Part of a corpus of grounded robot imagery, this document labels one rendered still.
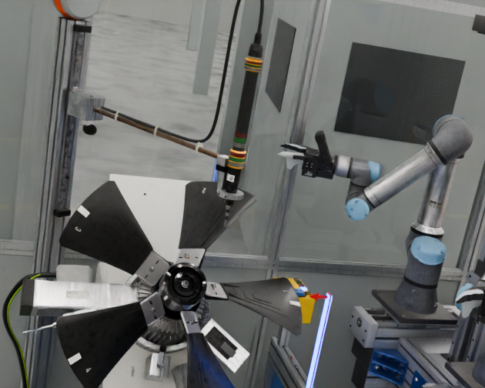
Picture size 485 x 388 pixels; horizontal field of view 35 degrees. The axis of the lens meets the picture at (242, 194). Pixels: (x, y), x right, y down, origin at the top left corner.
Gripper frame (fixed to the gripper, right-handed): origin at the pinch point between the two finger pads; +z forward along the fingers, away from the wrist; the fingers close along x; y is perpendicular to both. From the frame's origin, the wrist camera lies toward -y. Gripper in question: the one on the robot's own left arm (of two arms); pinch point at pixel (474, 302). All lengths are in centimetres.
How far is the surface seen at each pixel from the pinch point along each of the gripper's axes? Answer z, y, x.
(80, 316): 45, 20, 81
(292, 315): -9, 23, 58
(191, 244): 9, 6, 82
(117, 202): 28, -5, 92
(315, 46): -63, -51, 107
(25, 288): 47, 19, 105
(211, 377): 16, 37, 62
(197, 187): -1, -7, 93
